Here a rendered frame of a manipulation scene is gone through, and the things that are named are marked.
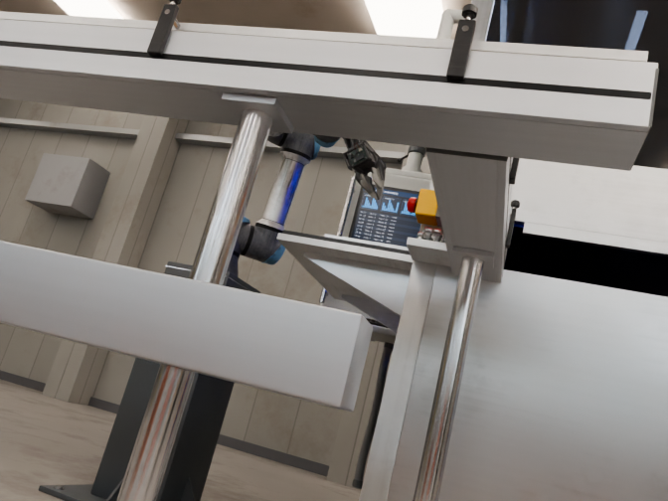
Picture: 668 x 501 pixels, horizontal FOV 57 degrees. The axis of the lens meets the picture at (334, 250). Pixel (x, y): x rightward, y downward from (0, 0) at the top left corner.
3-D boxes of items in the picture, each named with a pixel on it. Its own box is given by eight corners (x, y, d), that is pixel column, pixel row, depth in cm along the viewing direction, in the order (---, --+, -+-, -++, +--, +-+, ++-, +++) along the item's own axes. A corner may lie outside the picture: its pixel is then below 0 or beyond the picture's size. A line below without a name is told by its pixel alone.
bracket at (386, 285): (408, 318, 172) (417, 274, 175) (407, 316, 169) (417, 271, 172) (295, 296, 182) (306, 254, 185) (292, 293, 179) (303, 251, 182)
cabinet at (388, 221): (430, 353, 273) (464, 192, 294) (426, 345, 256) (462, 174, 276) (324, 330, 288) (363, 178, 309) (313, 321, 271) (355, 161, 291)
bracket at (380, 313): (425, 349, 217) (433, 313, 221) (424, 348, 215) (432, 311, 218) (335, 329, 228) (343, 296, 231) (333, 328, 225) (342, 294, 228)
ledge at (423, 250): (465, 269, 158) (467, 262, 159) (463, 253, 146) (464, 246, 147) (412, 260, 163) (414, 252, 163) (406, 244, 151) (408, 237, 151)
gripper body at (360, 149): (347, 171, 174) (336, 135, 178) (361, 180, 181) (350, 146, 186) (371, 158, 171) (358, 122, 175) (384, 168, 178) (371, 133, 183)
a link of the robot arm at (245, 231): (205, 248, 224) (216, 213, 228) (240, 259, 229) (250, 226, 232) (211, 242, 213) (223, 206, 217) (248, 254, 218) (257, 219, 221)
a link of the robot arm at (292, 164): (236, 254, 230) (283, 117, 234) (273, 266, 234) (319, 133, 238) (242, 255, 218) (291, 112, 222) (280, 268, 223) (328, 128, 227)
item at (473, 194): (445, 273, 160) (457, 218, 164) (507, 284, 155) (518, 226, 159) (416, 150, 97) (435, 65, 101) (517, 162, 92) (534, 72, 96)
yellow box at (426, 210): (444, 228, 162) (449, 202, 164) (442, 217, 155) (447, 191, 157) (416, 223, 164) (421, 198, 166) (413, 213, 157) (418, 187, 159)
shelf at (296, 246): (456, 323, 226) (457, 318, 227) (442, 267, 162) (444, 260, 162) (334, 298, 241) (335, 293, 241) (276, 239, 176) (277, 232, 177)
